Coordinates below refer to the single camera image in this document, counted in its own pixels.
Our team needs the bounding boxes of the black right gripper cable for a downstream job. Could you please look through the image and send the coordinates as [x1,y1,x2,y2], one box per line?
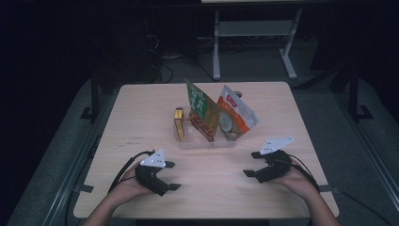
[288,153,321,193]

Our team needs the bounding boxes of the black metal stand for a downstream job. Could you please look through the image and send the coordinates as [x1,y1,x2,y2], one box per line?
[347,65,375,121]
[79,70,102,121]

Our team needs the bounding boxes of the person's right hand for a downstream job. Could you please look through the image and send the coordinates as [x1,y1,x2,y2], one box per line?
[271,156,321,200]

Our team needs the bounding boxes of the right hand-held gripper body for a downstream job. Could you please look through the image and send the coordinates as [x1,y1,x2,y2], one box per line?
[254,136,295,185]

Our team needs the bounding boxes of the grey tape strip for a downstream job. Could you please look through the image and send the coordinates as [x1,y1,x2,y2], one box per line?
[318,184,341,194]
[73,184,95,194]

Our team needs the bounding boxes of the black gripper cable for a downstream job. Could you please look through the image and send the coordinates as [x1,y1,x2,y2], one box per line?
[107,150,156,195]
[288,153,321,193]

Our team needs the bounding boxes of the black floor cable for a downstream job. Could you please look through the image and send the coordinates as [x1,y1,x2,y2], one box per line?
[340,189,393,226]

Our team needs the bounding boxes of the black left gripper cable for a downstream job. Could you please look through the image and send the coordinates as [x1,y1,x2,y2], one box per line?
[107,150,156,195]

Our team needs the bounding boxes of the white and orange food packet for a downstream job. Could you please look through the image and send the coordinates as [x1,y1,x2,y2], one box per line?
[216,84,260,141]

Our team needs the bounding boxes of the small red and gold box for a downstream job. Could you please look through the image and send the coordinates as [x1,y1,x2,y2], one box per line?
[173,106,186,142]

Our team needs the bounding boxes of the clear plastic container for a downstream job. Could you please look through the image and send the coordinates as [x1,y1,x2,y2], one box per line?
[171,105,238,150]

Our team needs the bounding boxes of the black floor cables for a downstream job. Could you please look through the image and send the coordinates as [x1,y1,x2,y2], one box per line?
[150,31,217,84]

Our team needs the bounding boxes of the green and red food packet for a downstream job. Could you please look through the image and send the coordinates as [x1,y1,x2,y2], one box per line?
[184,78,220,143]

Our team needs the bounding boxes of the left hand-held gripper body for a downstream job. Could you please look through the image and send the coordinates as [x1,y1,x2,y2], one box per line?
[135,149,172,198]

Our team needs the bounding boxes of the person's left hand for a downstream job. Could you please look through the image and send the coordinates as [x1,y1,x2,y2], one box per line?
[107,163,149,205]

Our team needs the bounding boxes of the white metal desk frame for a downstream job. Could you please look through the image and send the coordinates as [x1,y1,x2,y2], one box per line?
[212,8,304,81]

